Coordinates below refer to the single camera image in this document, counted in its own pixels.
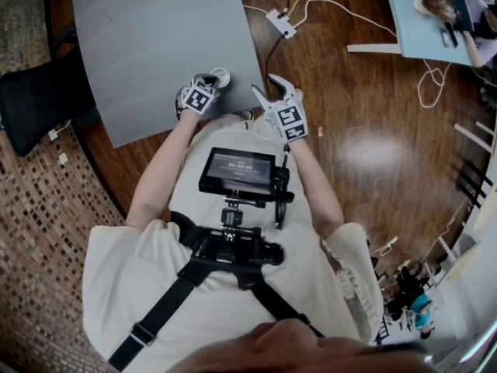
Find black chest camera rig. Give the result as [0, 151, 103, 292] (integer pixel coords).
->
[170, 157, 296, 291]

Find person's left forearm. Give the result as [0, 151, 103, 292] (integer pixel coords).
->
[125, 109, 203, 233]

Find black stool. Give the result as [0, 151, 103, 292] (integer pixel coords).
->
[455, 160, 493, 210]

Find white cup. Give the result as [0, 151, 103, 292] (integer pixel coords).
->
[209, 67, 232, 92]

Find beige trousers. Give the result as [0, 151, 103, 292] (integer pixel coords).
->
[193, 113, 281, 159]

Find black office chair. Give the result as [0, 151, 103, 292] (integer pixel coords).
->
[0, 0, 99, 159]

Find long white cable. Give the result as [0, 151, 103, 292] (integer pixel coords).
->
[294, 0, 452, 109]

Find grey table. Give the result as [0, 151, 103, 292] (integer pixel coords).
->
[71, 0, 268, 150]

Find beige shirt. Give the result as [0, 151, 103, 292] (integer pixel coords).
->
[81, 145, 385, 369]

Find black chest monitor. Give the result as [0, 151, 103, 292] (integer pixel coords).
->
[197, 146, 277, 195]

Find person's right forearm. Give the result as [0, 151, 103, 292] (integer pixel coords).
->
[285, 138, 346, 245]

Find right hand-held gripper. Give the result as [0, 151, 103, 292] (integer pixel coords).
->
[251, 74, 310, 143]

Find person's own face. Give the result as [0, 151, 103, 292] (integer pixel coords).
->
[166, 319, 389, 373]

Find light blue table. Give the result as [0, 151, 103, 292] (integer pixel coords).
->
[346, 0, 478, 68]

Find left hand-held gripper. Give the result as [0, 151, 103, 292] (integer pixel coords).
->
[177, 72, 224, 116]

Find black harness straps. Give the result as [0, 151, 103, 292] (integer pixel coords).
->
[107, 210, 325, 373]

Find white power strip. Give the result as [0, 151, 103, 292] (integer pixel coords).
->
[266, 9, 297, 40]

